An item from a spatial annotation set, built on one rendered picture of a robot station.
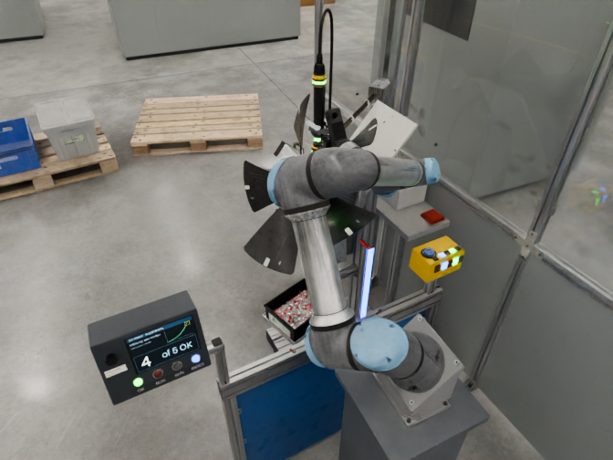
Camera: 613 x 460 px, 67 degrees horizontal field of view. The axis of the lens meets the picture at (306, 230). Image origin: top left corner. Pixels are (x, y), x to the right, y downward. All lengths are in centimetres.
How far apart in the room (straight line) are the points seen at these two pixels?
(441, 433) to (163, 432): 153
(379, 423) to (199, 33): 637
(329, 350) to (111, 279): 233
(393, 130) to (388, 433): 112
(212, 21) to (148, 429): 571
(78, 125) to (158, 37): 304
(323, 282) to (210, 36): 628
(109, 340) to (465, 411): 93
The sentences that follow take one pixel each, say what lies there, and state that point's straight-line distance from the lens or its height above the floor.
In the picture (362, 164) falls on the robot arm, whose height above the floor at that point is 162.
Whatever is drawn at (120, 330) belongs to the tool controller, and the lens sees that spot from 123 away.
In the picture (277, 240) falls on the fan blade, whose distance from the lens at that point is 176.
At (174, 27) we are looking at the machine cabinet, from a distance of 706.
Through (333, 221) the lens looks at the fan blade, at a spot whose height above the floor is 119.
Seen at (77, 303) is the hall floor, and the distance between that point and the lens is 322.
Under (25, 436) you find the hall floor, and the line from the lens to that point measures 275.
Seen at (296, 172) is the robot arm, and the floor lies 159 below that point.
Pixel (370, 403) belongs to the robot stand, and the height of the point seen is 100.
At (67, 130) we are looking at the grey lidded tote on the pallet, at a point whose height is 42.
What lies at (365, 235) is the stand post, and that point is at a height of 80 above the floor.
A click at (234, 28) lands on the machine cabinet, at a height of 26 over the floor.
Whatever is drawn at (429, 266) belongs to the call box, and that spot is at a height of 106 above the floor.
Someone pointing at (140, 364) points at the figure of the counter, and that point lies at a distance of 127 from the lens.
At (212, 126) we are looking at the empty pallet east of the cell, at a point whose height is 14.
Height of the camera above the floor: 214
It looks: 39 degrees down
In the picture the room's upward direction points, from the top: straight up
